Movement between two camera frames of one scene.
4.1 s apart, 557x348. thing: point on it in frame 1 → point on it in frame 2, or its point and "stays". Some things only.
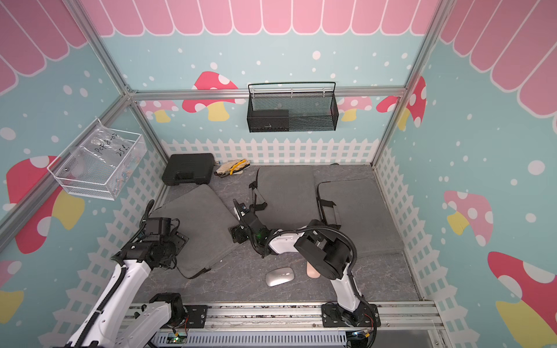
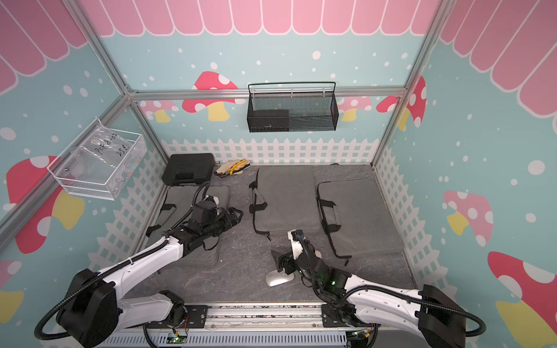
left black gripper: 180,241 → 224,214
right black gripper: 235,231 → 289,257
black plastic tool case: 188,168 stays
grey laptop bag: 348,199 stays
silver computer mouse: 279,276 stays
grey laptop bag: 291,196 stays
